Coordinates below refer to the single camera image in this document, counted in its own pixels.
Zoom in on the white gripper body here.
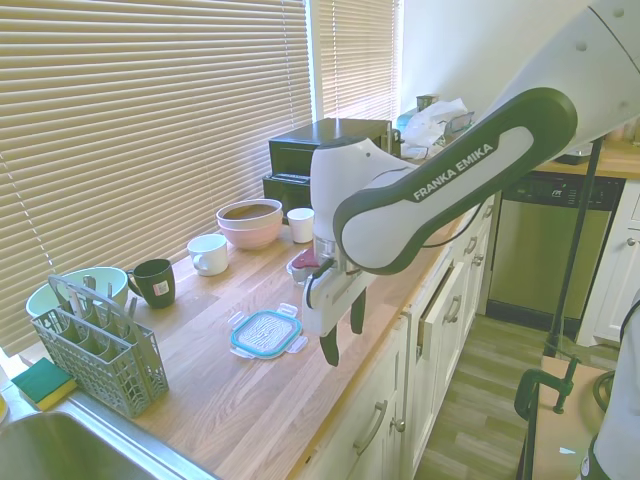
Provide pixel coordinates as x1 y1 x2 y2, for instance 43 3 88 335
302 269 369 338

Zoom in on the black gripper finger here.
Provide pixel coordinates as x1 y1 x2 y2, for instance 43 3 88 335
349 287 368 336
318 322 342 368

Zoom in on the clear lid with teal seal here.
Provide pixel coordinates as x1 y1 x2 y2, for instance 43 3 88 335
228 302 308 361

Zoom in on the clear glass food container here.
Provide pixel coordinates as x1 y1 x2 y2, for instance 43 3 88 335
286 259 314 288

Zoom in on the black food tray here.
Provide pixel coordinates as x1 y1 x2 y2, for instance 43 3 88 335
554 148 592 166

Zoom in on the white paper cup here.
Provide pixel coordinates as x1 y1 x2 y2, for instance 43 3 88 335
286 207 316 245

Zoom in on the white kitchen cabinet run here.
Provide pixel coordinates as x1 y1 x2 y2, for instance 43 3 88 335
294 182 504 480

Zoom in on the pink mixing bowl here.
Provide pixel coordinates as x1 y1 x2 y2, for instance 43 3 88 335
215 198 284 232

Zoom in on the white ceramic mug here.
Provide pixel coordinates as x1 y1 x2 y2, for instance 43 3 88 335
186 233 230 277

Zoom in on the black microwave oven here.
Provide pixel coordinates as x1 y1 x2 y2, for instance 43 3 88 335
268 118 394 176

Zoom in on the dark mug with sticker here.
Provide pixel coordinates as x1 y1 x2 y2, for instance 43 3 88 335
124 258 177 310

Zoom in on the green metal clamp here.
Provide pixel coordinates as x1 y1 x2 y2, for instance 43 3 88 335
514 354 581 422

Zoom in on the stainless steel dishwasher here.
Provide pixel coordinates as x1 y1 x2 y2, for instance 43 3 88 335
487 172 626 321

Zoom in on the white plastic bag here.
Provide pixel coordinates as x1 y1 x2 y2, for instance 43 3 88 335
401 98 469 159

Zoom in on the mint green bowl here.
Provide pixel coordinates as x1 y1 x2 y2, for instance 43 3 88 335
25 267 129 322

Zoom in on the grey plastic cutlery basket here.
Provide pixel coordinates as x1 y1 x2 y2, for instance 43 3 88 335
30 273 170 419

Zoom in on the narrow beige window blind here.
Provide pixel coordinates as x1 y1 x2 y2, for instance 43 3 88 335
316 0 401 121

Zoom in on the wide beige window blind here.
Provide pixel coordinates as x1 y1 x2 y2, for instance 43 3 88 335
0 0 314 359

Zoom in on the white cabinet beside dishwasher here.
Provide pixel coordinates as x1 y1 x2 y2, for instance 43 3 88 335
579 179 640 346

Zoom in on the stainless steel sink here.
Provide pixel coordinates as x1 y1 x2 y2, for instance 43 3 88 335
0 394 221 480

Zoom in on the green and yellow sponge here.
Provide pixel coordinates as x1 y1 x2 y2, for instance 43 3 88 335
10 357 79 412

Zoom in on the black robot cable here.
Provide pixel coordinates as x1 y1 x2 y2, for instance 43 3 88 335
305 197 494 309

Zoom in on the black camera stand pole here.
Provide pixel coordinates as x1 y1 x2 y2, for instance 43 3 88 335
542 127 609 356

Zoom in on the brown robot mount table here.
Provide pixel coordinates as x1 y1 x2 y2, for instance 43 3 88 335
519 354 621 480

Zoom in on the green hose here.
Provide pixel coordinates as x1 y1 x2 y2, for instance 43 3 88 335
592 369 617 407

